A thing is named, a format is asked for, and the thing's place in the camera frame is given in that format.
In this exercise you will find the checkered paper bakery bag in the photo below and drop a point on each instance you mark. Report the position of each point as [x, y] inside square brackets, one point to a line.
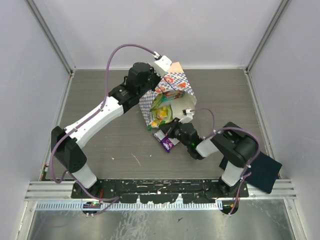
[174, 79]

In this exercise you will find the yellow green Fox's candy bag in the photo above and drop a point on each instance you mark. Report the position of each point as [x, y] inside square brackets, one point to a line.
[160, 112]

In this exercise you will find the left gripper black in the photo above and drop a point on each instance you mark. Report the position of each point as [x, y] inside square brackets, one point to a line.
[157, 77]

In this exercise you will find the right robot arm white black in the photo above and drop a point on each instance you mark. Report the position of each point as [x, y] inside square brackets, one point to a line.
[238, 147]

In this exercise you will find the orange candy bag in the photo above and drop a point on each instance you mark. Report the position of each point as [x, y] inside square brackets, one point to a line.
[173, 94]

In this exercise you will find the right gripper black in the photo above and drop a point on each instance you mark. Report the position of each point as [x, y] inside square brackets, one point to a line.
[170, 127]

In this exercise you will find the dark blue cloth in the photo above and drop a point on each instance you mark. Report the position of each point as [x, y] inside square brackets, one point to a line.
[264, 172]

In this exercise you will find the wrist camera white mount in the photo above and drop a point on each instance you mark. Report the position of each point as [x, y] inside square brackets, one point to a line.
[187, 116]
[161, 66]

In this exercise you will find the slotted cable duct rail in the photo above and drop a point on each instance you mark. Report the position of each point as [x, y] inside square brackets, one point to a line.
[82, 205]

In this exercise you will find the small purple snack packet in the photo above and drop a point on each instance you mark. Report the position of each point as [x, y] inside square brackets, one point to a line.
[167, 143]

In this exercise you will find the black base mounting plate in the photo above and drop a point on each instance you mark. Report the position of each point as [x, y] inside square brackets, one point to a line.
[160, 191]

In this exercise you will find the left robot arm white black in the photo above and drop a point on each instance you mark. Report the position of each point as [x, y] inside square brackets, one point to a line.
[67, 143]

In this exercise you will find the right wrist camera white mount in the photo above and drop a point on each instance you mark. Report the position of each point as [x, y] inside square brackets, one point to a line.
[187, 116]

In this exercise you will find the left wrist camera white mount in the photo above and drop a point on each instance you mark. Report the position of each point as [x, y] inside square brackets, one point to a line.
[161, 66]

